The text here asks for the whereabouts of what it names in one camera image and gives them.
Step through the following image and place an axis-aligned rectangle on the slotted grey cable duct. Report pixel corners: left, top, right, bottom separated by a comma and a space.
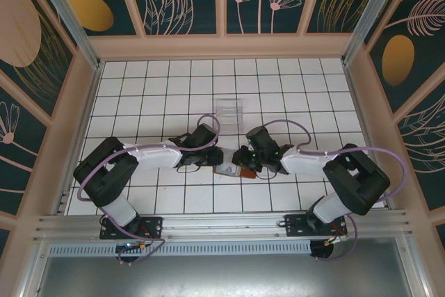
48, 241, 312, 257

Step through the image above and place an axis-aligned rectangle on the grey metal panel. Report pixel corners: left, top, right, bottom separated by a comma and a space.
33, 255, 416, 297

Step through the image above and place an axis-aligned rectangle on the aluminium side rail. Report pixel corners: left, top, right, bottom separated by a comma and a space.
343, 61, 394, 210
51, 62, 105, 216

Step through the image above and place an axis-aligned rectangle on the purple camera cable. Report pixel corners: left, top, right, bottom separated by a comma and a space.
259, 119, 407, 263
76, 114, 220, 266

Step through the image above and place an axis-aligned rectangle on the thin black wire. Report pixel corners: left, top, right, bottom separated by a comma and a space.
256, 166, 280, 180
175, 163, 203, 175

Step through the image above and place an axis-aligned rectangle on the aluminium frame post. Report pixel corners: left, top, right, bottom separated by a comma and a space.
342, 0, 406, 65
29, 0, 105, 70

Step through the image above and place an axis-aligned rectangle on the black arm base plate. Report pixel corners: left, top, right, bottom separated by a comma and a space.
99, 216, 163, 241
284, 214, 348, 238

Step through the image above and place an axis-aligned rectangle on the aluminium mounting rail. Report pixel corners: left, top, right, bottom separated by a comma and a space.
33, 209, 415, 242

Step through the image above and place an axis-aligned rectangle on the white purple patterned card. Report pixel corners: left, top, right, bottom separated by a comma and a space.
218, 163, 241, 175

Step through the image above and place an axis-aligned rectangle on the brown leather card holder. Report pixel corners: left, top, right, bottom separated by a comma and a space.
212, 149, 259, 180

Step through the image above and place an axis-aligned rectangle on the clear acrylic box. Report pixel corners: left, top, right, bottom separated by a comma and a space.
215, 99, 244, 134

